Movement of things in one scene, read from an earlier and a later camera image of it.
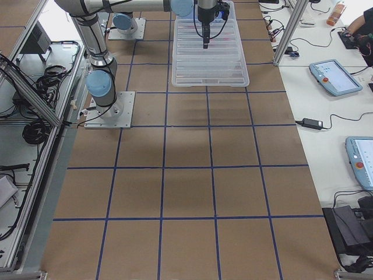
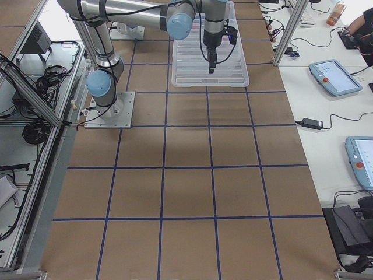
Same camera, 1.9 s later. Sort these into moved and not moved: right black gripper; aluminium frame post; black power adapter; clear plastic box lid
Moved: right black gripper
Not moved: aluminium frame post; black power adapter; clear plastic box lid
